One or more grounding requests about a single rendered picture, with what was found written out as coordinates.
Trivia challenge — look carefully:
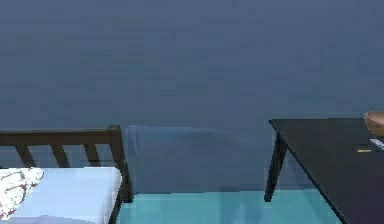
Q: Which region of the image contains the dark wooden bed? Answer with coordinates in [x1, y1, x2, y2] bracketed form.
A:
[0, 124, 135, 224]

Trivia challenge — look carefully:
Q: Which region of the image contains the black table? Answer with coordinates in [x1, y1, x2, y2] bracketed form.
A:
[264, 117, 384, 224]

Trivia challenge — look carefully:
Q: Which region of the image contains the brown bowl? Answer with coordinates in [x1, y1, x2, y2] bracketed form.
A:
[364, 110, 384, 137]

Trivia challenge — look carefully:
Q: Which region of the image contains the grey flat remote control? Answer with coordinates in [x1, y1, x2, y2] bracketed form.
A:
[369, 138, 384, 150]

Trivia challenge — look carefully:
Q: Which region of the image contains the white patterned pillow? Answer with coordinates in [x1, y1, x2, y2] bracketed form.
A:
[0, 167, 45, 221]

